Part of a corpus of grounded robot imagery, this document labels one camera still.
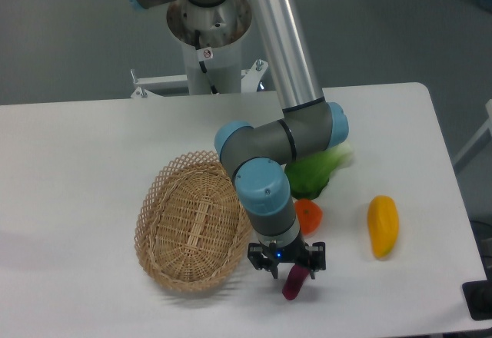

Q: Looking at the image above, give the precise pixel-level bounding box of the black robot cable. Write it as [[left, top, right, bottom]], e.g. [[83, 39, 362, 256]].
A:
[[194, 30, 219, 95]]

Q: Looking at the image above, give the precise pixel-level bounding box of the white frame at right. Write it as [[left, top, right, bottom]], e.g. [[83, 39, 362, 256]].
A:
[[452, 100, 491, 174]]

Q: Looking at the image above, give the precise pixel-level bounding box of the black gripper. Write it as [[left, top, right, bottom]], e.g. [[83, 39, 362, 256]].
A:
[[247, 232, 326, 280]]

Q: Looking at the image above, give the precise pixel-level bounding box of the black device at table edge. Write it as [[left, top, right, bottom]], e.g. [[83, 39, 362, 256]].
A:
[[462, 280, 491, 321]]

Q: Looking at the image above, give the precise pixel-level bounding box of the white metal base frame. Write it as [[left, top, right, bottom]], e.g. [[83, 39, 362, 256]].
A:
[[130, 58, 269, 98]]

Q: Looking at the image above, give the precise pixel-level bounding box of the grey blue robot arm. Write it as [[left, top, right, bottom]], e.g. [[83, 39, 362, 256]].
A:
[[129, 0, 349, 274]]

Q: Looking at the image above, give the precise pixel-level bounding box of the orange tangerine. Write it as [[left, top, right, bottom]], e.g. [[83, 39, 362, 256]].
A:
[[294, 199, 323, 236]]

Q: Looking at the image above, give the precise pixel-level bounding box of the green bok choy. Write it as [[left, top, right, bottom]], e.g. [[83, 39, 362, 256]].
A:
[[284, 141, 354, 200]]

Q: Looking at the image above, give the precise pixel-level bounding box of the purple sweet potato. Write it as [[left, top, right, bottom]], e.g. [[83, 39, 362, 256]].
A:
[[282, 264, 310, 300]]

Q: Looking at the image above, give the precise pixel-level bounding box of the woven wicker basket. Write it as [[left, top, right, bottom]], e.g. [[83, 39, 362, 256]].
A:
[[134, 151, 251, 293]]

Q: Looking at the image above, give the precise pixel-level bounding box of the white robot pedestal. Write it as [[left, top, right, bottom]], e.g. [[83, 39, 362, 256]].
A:
[[167, 0, 252, 95]]

